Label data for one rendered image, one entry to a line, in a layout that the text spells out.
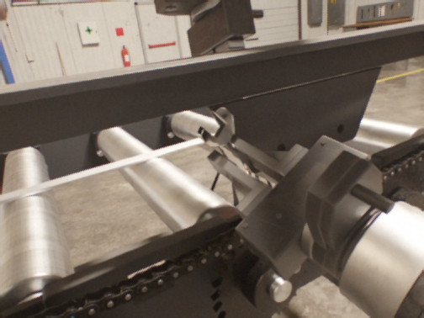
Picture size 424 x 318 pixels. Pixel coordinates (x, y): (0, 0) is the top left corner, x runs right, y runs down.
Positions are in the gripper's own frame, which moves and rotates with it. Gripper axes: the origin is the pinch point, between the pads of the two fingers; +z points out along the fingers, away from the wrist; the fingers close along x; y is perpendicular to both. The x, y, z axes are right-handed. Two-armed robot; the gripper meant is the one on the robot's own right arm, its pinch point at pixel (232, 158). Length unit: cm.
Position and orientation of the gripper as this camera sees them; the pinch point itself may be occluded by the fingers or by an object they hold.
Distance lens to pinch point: 39.1
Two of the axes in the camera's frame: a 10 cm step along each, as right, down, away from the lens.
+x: 7.0, -6.9, 2.0
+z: -6.1, -4.2, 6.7
